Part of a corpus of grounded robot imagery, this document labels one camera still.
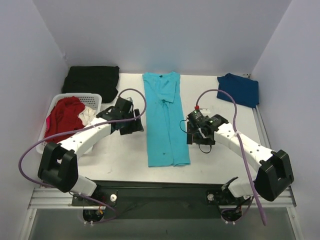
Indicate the red t-shirt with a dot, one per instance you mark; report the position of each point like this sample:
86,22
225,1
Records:
64,116

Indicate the turquoise t-shirt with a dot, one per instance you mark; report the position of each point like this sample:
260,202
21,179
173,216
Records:
166,139

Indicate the pink garment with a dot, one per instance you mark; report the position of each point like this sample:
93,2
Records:
48,123

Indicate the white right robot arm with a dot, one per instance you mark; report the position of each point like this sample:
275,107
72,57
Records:
273,169

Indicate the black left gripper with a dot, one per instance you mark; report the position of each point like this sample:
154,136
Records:
132,124

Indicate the white plastic laundry basket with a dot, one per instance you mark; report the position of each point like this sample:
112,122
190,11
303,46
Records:
92,100

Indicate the folded navy blue t-shirt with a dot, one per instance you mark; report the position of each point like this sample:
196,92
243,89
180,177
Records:
244,91

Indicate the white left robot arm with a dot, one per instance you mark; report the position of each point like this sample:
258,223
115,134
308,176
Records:
59,161

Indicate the aluminium frame rail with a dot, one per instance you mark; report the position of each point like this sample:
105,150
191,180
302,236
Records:
51,198

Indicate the black folded t-shirt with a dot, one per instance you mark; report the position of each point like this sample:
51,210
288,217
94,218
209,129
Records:
102,80

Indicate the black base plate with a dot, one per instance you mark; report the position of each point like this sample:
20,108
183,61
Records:
200,201

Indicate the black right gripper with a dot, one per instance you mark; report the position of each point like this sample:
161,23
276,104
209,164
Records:
196,135

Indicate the white t-shirt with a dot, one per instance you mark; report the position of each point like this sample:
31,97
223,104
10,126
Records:
87,115

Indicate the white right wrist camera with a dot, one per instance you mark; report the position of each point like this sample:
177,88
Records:
205,111

